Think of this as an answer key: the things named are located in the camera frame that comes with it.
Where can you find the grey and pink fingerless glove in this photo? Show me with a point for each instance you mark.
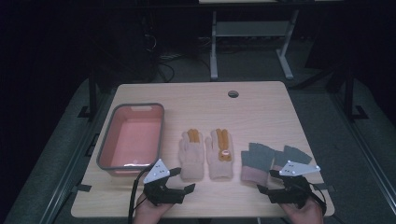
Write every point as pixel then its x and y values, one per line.
pixel 295 154
pixel 257 158

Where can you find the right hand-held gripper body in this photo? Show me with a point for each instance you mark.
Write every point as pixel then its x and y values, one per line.
pixel 294 189

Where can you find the beige glove with bear patch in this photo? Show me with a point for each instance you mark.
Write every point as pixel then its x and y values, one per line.
pixel 218 169

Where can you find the pink basin with grey rim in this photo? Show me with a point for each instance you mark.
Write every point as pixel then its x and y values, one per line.
pixel 134 140

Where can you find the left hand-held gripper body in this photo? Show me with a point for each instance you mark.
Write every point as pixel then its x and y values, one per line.
pixel 157 172

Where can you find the person's right hand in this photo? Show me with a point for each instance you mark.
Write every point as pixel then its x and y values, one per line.
pixel 306 216

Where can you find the plain beige knit glove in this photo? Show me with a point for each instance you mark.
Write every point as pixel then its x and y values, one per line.
pixel 191 155

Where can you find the grey metal desk frame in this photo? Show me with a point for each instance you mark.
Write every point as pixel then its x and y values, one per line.
pixel 214 46

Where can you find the black metal post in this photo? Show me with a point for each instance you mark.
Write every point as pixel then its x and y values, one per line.
pixel 349 93
pixel 92 93

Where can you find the person's left hand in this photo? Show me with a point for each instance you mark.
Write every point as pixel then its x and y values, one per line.
pixel 151 214

